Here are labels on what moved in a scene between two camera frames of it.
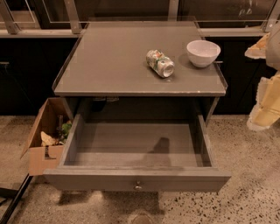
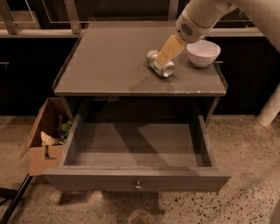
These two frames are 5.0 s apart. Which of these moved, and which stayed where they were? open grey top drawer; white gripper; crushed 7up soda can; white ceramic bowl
Moved: white gripper
Stayed: white ceramic bowl; open grey top drawer; crushed 7up soda can
